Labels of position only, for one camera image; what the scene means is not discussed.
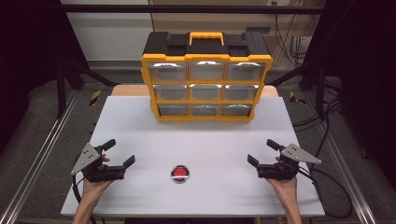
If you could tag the aluminium rail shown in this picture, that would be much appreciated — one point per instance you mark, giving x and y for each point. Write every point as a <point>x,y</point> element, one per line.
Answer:
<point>341,165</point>
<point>37,161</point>

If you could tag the black horizontal bar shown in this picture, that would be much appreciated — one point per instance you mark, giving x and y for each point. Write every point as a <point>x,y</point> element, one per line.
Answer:
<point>186,8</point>

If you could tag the person's left hand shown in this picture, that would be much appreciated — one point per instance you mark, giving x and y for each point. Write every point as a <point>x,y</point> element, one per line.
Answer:
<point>95,186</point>

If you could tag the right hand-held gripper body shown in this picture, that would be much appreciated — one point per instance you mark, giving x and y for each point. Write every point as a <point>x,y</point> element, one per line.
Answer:
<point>283,168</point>

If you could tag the black metal stand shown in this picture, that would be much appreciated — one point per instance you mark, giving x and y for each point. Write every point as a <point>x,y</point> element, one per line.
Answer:
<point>67,81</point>
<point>314,77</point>

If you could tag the black curtain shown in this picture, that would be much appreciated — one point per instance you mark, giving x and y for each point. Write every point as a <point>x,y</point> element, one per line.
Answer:
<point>367,77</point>
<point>28,62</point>

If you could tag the round clear case red disc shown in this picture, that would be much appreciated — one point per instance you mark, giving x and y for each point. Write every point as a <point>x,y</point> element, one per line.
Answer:
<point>180,174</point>

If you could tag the yellow black striped tape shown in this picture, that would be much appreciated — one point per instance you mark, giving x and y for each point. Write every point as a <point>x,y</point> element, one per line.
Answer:
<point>294,97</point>
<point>95,97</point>

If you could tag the person's right hand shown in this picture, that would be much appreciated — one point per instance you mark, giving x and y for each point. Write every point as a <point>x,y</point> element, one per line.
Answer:
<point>285,188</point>

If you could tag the yellow black drawer organizer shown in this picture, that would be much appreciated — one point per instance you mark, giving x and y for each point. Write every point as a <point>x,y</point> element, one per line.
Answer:
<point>205,84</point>

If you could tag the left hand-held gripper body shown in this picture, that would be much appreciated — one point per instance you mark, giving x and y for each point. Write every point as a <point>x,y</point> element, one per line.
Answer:
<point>93,169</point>

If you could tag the white wall socket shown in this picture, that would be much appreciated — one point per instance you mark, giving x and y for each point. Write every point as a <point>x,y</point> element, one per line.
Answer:
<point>278,2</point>

